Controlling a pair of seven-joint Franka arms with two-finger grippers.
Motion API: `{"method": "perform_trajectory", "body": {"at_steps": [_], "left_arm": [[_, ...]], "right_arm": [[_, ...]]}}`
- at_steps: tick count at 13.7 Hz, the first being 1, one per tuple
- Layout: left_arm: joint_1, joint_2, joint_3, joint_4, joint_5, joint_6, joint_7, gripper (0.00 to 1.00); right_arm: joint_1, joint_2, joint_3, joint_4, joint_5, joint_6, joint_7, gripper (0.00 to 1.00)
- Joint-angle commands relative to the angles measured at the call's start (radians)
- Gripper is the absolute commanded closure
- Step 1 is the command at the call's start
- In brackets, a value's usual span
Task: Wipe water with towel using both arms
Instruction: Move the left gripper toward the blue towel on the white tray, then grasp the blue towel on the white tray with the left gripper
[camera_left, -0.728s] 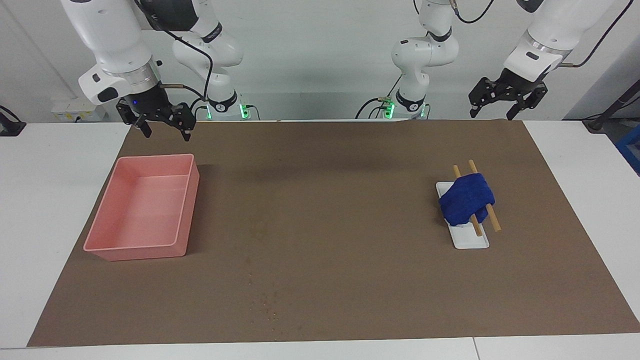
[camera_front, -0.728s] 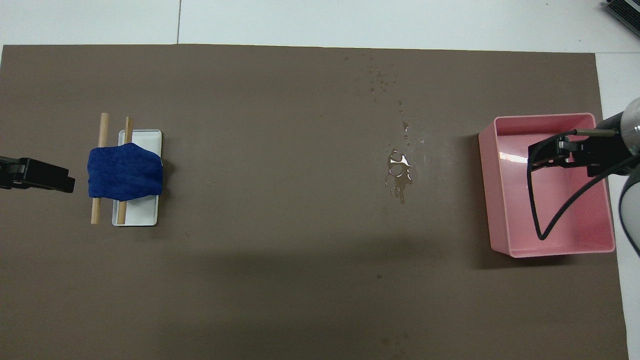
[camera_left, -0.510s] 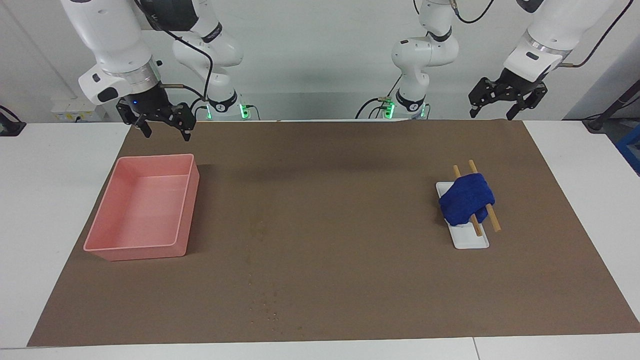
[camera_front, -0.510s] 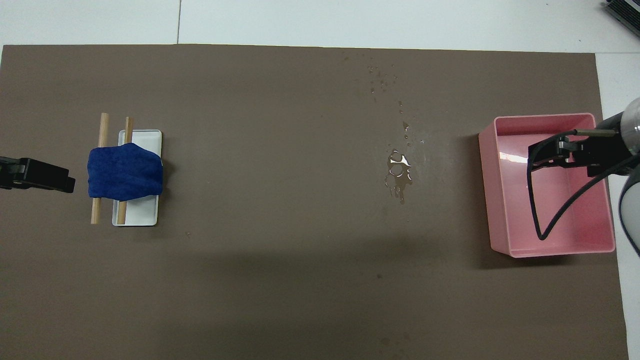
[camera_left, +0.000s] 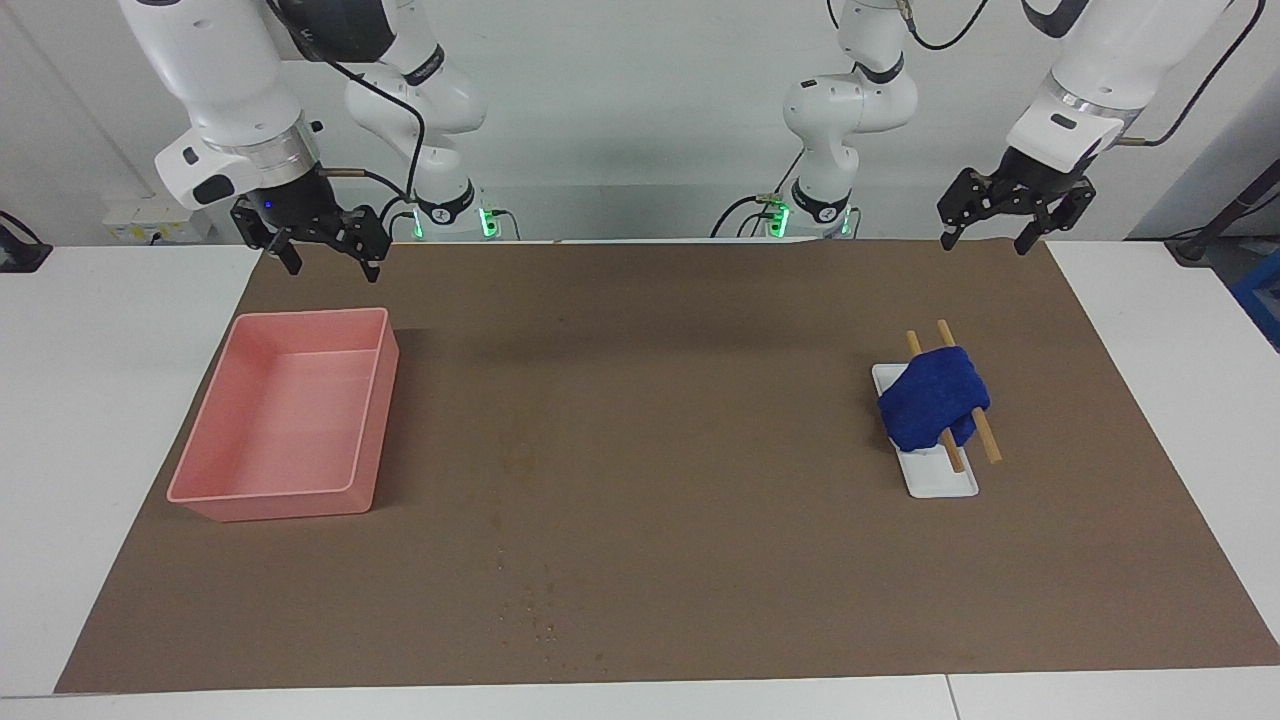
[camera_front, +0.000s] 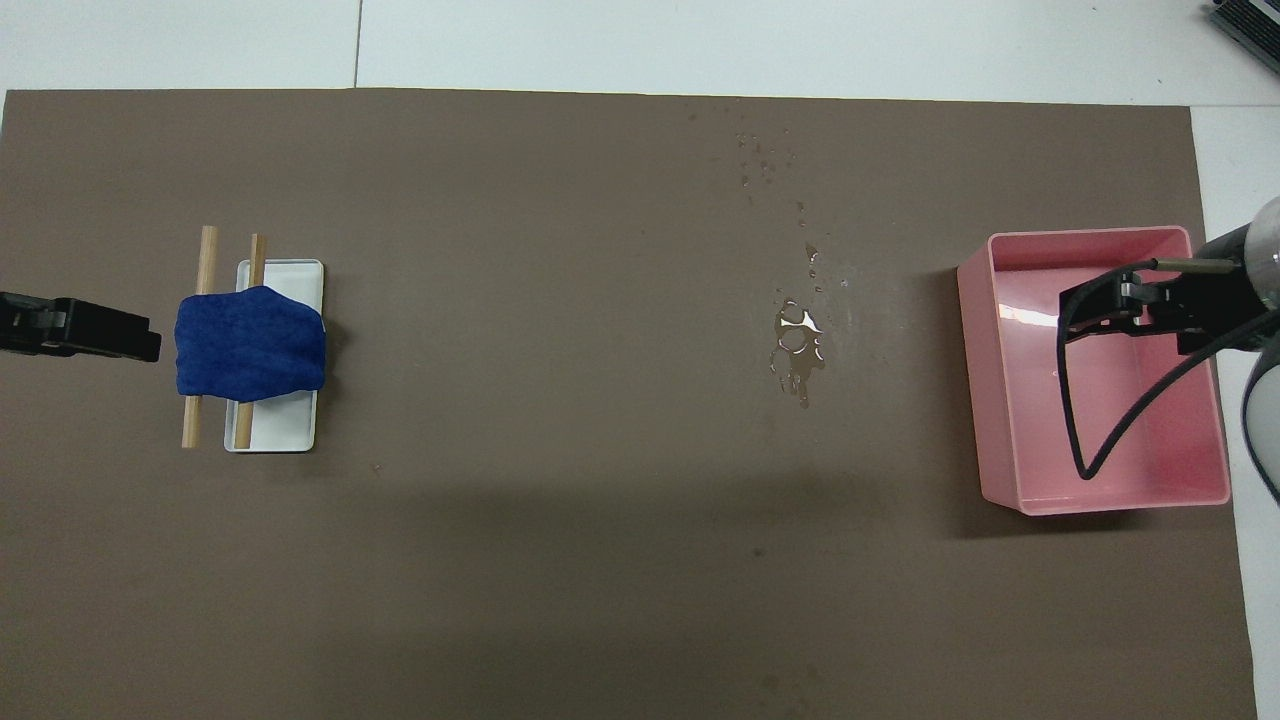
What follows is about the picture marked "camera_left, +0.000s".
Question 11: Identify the pink plastic bin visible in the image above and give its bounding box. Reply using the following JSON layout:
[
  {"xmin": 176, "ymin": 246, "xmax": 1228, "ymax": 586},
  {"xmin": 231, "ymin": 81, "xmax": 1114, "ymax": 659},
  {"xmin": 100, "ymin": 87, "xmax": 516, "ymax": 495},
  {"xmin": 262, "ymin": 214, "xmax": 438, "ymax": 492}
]
[{"xmin": 166, "ymin": 307, "xmax": 400, "ymax": 523}]

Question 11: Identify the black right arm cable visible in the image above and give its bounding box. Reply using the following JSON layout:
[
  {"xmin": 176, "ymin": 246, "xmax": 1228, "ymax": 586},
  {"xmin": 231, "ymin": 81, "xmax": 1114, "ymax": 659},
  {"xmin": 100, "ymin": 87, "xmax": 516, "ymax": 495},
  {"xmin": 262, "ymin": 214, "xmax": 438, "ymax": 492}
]
[{"xmin": 265, "ymin": 0, "xmax": 429, "ymax": 201}]

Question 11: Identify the brown table mat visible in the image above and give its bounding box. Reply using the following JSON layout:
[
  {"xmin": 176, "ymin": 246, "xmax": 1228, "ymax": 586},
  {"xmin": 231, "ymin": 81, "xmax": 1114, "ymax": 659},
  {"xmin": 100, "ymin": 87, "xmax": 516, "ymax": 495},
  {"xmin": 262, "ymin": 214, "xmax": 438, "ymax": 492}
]
[{"xmin": 55, "ymin": 238, "xmax": 1280, "ymax": 694}]

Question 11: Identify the black stand pole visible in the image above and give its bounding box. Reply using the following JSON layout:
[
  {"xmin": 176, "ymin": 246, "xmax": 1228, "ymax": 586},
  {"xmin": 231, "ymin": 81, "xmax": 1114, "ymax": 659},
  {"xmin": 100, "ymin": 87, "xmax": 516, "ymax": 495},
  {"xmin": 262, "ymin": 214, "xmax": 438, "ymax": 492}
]
[{"xmin": 1165, "ymin": 160, "xmax": 1280, "ymax": 266}]

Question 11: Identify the wooden rack rod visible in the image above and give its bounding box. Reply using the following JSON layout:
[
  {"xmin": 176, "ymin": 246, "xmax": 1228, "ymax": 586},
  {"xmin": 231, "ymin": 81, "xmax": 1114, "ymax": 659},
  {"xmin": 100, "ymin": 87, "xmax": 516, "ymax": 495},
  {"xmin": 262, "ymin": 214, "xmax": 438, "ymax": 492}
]
[
  {"xmin": 936, "ymin": 320, "xmax": 1003, "ymax": 465},
  {"xmin": 906, "ymin": 330, "xmax": 966, "ymax": 474}
]

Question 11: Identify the black right base cable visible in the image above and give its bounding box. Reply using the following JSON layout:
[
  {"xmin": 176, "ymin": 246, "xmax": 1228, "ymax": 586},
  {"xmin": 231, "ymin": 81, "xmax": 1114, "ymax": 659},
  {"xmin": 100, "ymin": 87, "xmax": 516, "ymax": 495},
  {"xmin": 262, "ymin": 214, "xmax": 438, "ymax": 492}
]
[{"xmin": 375, "ymin": 195, "xmax": 417, "ymax": 243}]

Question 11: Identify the blue towel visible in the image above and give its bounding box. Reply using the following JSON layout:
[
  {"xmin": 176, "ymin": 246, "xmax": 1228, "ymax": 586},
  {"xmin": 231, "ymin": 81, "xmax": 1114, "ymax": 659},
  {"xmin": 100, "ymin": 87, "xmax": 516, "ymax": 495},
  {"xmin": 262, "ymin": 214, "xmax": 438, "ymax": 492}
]
[{"xmin": 878, "ymin": 346, "xmax": 991, "ymax": 451}]

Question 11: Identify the black base cable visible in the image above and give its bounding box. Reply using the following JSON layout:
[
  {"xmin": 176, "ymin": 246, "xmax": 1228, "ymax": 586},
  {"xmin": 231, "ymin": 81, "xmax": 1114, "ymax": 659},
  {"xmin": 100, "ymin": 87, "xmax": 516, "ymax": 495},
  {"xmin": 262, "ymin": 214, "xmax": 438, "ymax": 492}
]
[
  {"xmin": 711, "ymin": 150, "xmax": 803, "ymax": 239},
  {"xmin": 375, "ymin": 195, "xmax": 417, "ymax": 243}
]

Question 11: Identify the black left base cable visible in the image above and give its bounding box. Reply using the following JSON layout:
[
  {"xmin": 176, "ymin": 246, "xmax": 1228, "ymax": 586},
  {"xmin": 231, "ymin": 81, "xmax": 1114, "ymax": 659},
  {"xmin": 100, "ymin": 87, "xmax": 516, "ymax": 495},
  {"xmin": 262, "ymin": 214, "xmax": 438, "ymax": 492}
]
[{"xmin": 711, "ymin": 150, "xmax": 803, "ymax": 239}]

